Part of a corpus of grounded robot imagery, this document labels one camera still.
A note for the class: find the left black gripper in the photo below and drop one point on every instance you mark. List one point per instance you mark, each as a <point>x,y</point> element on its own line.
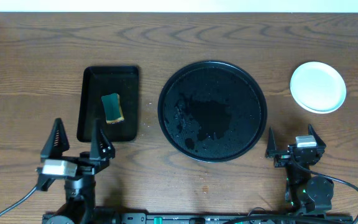
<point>81,161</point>

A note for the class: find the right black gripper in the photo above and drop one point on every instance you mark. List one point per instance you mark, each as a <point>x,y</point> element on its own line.
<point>291,157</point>

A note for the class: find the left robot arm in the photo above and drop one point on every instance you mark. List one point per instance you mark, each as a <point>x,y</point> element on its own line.
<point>79,199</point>

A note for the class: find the green and yellow sponge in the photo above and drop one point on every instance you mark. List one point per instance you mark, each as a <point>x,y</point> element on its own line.
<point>112,108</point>

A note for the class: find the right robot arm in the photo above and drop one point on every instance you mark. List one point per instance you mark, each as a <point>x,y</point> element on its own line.
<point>309,194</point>

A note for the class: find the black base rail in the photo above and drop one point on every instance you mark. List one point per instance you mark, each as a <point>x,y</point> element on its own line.
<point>141,218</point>

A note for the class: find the black rectangular tray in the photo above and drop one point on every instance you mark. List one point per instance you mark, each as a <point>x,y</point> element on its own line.
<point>105,80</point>

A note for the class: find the light blue plate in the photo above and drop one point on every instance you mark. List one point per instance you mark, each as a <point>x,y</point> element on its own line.
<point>318,88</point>

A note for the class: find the round black tray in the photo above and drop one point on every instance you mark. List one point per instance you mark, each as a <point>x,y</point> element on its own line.
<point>212,111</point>

